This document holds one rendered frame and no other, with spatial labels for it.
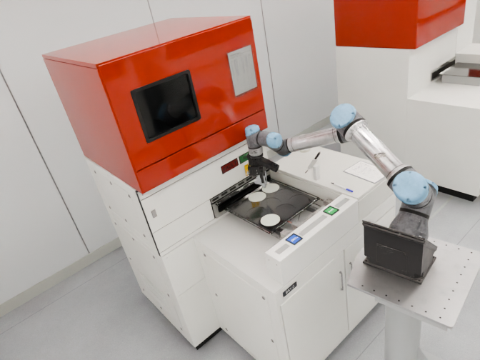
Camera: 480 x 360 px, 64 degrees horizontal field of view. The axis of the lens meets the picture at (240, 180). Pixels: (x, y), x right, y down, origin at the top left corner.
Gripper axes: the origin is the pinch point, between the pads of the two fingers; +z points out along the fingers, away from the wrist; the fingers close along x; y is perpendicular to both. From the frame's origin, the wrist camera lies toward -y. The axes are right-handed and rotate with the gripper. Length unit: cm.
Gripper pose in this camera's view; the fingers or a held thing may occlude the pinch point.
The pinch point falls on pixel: (265, 185)
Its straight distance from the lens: 212.0
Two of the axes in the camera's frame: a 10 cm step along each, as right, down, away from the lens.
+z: 1.8, 8.5, 5.0
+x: -2.6, 5.3, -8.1
